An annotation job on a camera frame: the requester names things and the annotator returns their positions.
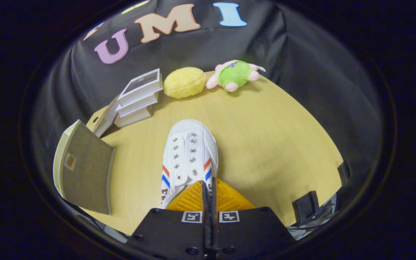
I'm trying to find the black backdrop cloth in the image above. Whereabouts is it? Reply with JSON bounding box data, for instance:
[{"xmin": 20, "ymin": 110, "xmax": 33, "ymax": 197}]
[{"xmin": 31, "ymin": 0, "xmax": 385, "ymax": 217}]

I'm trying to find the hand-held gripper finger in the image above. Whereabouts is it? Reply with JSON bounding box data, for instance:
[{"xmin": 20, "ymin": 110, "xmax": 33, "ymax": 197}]
[
  {"xmin": 127, "ymin": 181, "xmax": 211, "ymax": 260},
  {"xmin": 211, "ymin": 178, "xmax": 297, "ymax": 260}
]

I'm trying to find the white thin book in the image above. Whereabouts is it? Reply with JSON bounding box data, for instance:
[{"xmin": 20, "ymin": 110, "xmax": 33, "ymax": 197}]
[{"xmin": 116, "ymin": 92, "xmax": 159, "ymax": 118}]

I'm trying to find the yellow plush toy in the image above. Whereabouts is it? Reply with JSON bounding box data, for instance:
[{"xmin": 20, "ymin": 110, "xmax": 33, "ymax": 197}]
[{"xmin": 163, "ymin": 67, "xmax": 206, "ymax": 99}]

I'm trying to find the white book with dark cover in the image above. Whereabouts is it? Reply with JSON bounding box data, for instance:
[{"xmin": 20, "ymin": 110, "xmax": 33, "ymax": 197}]
[{"xmin": 117, "ymin": 69, "xmax": 164, "ymax": 107}]

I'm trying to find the white book with pink cover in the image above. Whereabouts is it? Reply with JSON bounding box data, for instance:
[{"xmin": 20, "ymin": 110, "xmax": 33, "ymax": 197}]
[{"xmin": 114, "ymin": 105, "xmax": 153, "ymax": 128}]

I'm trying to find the grey fabric storage box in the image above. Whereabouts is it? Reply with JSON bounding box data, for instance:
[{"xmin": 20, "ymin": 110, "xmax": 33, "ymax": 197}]
[{"xmin": 53, "ymin": 120, "xmax": 115, "ymax": 215}]

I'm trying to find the white shoe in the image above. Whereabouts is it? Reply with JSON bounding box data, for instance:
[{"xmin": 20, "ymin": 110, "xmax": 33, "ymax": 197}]
[{"xmin": 160, "ymin": 119, "xmax": 218, "ymax": 209}]

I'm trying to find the pink and green plush toy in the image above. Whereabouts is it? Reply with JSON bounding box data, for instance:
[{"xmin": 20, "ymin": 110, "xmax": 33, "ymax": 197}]
[{"xmin": 205, "ymin": 60, "xmax": 266, "ymax": 92}]

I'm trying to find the black table clamp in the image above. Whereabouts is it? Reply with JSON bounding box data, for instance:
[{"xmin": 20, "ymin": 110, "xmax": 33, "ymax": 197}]
[
  {"xmin": 338, "ymin": 161, "xmax": 351, "ymax": 186},
  {"xmin": 292, "ymin": 191, "xmax": 321, "ymax": 225}
]

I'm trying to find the brown and tan cardboard folder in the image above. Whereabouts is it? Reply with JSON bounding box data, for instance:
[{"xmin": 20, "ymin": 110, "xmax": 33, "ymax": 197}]
[{"xmin": 86, "ymin": 95, "xmax": 120, "ymax": 138}]

